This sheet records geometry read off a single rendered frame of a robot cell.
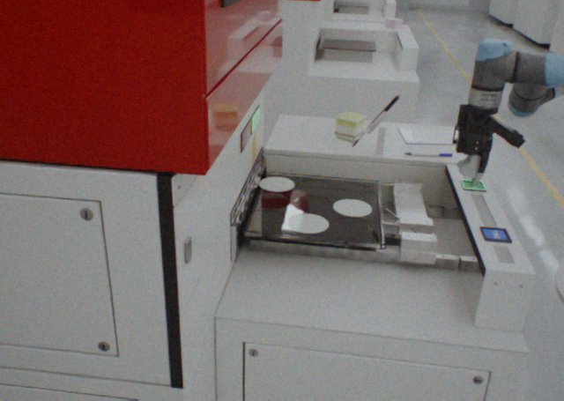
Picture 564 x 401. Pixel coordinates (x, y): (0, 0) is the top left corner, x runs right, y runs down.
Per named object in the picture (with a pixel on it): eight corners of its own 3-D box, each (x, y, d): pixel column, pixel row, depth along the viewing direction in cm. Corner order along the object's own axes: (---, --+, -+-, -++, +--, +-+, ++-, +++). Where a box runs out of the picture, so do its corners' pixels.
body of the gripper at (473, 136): (451, 145, 142) (459, 100, 137) (486, 147, 142) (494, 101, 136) (456, 155, 136) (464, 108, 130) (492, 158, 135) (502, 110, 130)
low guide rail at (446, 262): (249, 249, 137) (249, 239, 136) (251, 246, 139) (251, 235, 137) (454, 270, 132) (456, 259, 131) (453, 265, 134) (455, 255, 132)
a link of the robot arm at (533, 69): (558, 73, 133) (508, 69, 136) (571, 47, 123) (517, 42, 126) (554, 102, 131) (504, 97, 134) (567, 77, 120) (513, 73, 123)
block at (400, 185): (393, 191, 157) (395, 181, 156) (392, 186, 160) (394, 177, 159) (421, 194, 157) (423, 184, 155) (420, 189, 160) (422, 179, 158)
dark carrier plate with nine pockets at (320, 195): (233, 231, 130) (233, 229, 130) (258, 174, 161) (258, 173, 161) (379, 245, 127) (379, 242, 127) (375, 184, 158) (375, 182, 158)
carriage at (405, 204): (399, 261, 129) (401, 250, 128) (391, 196, 162) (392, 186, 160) (434, 264, 128) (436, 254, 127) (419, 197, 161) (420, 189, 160)
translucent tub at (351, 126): (333, 137, 173) (335, 115, 170) (344, 130, 179) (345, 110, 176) (354, 142, 169) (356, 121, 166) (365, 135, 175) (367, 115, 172)
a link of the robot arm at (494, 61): (518, 45, 122) (478, 41, 124) (508, 93, 127) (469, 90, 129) (516, 39, 129) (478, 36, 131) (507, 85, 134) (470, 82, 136)
